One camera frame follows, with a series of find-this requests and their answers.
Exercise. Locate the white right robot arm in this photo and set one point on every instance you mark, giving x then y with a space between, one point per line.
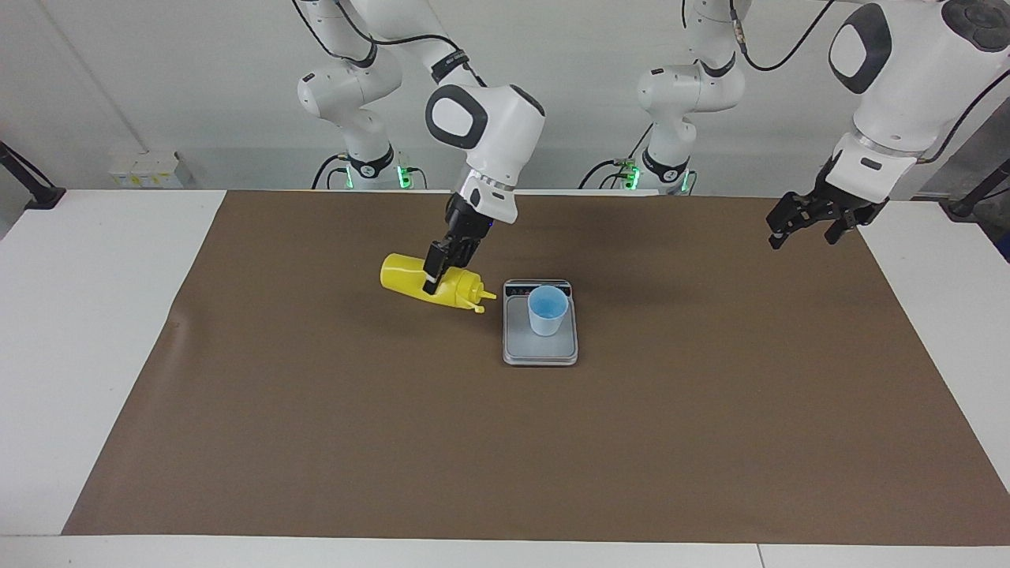
497 126

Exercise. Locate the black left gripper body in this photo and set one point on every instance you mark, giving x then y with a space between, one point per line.
836 205

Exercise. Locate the white wall power outlet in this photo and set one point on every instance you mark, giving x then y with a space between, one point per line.
146 170

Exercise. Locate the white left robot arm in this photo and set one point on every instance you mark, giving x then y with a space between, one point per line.
907 87

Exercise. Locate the dark grey slanted panel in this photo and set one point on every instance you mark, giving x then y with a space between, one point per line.
978 150

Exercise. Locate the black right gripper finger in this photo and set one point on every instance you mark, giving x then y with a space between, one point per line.
436 264
465 259

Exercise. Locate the light blue plastic cup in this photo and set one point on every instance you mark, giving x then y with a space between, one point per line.
547 319

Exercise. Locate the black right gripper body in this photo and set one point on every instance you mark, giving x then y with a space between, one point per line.
465 229

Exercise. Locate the brown paper table mat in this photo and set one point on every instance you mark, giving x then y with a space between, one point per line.
473 457

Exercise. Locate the black clamp mount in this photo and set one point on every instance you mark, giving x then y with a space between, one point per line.
961 208
47 197

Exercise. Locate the yellow squeeze bottle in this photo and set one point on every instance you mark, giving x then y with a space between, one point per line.
402 272

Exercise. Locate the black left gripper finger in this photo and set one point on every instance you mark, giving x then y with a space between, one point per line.
789 213
856 221

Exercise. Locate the silver digital kitchen scale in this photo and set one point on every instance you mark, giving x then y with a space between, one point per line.
540 351

